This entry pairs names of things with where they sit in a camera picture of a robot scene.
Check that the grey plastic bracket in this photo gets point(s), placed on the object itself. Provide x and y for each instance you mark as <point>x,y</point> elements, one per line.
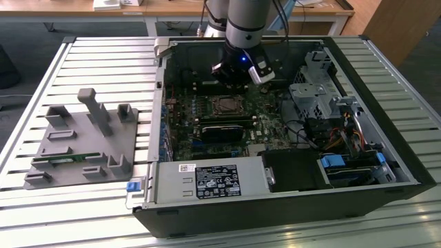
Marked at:
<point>344,102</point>

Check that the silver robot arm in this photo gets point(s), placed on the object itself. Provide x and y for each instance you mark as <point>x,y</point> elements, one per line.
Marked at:
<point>245,23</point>

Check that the silver drive cage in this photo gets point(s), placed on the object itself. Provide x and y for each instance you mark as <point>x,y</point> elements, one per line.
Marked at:
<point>309,90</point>

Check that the green motherboard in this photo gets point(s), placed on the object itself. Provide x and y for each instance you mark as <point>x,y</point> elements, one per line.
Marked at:
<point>272,121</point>

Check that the blue case latch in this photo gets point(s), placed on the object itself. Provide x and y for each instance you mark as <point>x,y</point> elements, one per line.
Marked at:
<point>135,187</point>

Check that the blue disk carrier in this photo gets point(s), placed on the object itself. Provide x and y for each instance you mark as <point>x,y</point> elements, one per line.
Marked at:
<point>332,161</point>

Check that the black graphics card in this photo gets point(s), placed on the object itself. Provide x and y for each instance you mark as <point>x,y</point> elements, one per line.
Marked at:
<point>220,134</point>

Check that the CPU socket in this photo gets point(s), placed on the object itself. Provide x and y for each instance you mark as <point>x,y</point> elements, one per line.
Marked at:
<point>224,96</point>

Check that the wooden cabinet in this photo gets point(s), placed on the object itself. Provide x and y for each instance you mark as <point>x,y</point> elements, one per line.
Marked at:
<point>392,25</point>

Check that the black plastic shroud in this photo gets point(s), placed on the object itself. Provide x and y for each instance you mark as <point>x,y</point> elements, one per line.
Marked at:
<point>292,170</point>

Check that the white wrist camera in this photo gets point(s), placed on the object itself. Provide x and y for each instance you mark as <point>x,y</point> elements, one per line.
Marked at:
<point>261,75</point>

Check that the pale blue teach pendant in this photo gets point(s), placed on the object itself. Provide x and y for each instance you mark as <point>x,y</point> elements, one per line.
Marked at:
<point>288,10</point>

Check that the silver power supply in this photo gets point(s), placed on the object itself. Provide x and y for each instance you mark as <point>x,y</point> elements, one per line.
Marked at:
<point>172,186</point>

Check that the green RAM stick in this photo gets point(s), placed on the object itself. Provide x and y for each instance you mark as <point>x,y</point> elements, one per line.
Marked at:
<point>83,156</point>

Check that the silver CPU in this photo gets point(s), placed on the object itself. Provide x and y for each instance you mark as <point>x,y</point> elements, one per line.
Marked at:
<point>229,104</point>

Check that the blue plastic clip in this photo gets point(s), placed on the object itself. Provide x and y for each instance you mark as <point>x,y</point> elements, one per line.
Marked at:
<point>380,158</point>

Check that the wooden desk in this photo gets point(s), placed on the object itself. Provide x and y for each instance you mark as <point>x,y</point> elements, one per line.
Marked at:
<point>155,10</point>

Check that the black PC case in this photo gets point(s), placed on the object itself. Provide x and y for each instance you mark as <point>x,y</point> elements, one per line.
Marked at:
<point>241,219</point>

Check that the silver chipset heatsink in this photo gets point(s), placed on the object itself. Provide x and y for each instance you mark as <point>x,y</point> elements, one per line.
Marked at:
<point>256,150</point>

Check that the grey parts rack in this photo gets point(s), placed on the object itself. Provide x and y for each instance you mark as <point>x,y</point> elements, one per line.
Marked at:
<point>86,144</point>

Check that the printed white box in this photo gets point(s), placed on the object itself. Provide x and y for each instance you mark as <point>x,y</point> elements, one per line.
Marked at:
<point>132,2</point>

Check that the black RAM stick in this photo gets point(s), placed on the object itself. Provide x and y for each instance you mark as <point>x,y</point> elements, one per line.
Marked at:
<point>224,118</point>

